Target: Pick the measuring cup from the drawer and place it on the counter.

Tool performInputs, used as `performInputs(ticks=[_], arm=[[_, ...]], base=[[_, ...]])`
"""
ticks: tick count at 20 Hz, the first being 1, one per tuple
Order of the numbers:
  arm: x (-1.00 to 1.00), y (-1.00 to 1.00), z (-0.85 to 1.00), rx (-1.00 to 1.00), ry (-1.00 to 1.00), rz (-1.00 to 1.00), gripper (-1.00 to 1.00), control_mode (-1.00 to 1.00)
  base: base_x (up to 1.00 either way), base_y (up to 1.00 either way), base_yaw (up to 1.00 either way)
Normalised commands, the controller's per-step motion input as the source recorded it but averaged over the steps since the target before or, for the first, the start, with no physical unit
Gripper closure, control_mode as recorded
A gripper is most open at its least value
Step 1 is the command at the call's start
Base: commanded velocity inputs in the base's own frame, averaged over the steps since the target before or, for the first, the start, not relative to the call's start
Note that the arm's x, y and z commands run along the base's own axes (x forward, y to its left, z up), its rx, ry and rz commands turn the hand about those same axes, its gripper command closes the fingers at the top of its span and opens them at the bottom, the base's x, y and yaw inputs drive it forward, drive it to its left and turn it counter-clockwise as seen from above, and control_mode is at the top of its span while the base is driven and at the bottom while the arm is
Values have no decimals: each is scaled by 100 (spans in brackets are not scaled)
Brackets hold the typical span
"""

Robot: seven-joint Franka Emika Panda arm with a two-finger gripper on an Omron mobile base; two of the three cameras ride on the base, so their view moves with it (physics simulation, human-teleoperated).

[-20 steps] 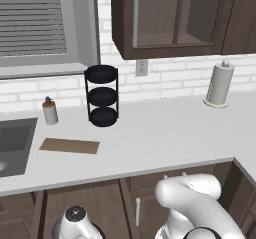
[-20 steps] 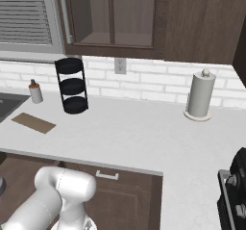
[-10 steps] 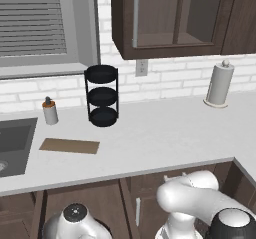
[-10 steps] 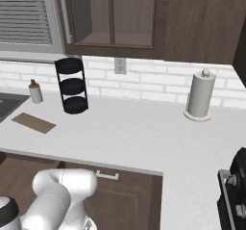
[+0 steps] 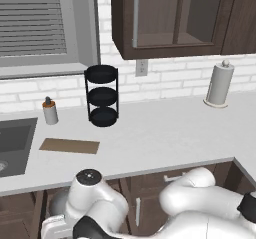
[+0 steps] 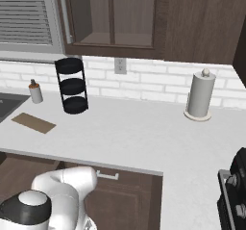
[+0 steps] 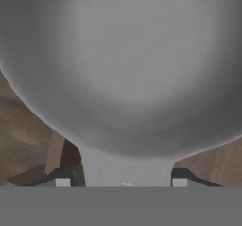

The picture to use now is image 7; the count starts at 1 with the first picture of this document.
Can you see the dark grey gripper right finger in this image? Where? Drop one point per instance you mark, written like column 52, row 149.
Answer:
column 180, row 175

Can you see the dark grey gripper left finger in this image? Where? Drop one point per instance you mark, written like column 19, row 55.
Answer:
column 64, row 175

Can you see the grey metal measuring cup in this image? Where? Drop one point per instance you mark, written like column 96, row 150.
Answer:
column 126, row 72

